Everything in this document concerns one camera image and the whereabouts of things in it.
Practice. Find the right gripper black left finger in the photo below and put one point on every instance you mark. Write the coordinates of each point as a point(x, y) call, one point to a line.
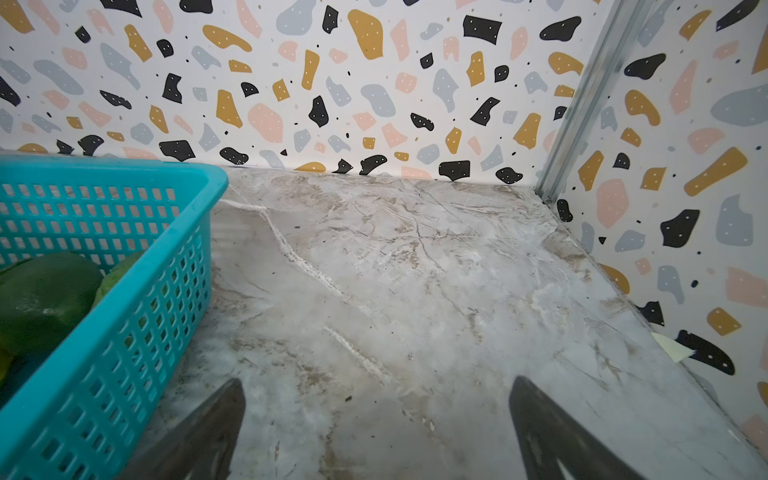
point(199, 447)

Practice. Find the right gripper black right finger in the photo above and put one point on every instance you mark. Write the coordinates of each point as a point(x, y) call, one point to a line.
point(553, 443)

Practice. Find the teal plastic basket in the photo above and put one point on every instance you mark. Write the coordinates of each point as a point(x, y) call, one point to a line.
point(80, 412)

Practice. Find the green avocado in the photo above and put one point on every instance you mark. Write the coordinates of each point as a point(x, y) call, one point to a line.
point(43, 299)
point(114, 276)

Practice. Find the yellow banana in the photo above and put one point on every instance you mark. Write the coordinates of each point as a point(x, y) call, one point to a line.
point(6, 360)

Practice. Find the yellow paper note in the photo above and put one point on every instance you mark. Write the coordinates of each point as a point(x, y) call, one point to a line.
point(675, 350)

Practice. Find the metal corner post right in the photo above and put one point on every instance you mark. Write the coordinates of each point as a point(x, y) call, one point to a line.
point(622, 26)

